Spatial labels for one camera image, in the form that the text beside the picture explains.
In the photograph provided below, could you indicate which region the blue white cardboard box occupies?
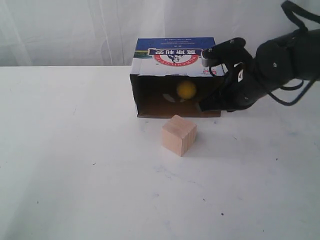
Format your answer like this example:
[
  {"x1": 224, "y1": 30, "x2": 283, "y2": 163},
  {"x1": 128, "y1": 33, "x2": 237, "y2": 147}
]
[{"x1": 129, "y1": 37, "x2": 226, "y2": 119}]

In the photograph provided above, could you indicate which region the light wooden cube block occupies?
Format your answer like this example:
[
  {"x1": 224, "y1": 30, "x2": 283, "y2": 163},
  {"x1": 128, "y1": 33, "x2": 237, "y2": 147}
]
[{"x1": 161, "y1": 115, "x2": 197, "y2": 157}]

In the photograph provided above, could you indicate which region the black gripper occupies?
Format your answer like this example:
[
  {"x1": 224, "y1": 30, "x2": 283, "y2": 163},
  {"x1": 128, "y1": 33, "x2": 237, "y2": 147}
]
[{"x1": 198, "y1": 64, "x2": 267, "y2": 112}]

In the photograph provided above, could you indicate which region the white backdrop curtain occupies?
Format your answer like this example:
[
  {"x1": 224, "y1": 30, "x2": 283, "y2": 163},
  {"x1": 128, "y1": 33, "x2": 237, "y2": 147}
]
[{"x1": 0, "y1": 0, "x2": 320, "y2": 67}]

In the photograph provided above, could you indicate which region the black cable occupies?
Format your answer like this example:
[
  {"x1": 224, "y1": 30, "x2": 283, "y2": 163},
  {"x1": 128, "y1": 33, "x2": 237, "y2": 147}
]
[{"x1": 267, "y1": 0, "x2": 320, "y2": 107}]

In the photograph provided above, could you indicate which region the yellow tennis ball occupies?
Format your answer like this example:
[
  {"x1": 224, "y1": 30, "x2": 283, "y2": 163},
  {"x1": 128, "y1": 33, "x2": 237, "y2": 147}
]
[{"x1": 176, "y1": 80, "x2": 197, "y2": 100}]

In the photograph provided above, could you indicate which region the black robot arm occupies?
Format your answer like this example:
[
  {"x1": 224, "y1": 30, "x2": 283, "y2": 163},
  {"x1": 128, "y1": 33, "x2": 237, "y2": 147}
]
[{"x1": 197, "y1": 29, "x2": 320, "y2": 112}]

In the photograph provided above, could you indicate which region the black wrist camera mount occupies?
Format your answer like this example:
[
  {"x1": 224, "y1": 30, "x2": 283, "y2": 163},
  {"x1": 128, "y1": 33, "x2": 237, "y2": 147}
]
[{"x1": 201, "y1": 37, "x2": 253, "y2": 70}]

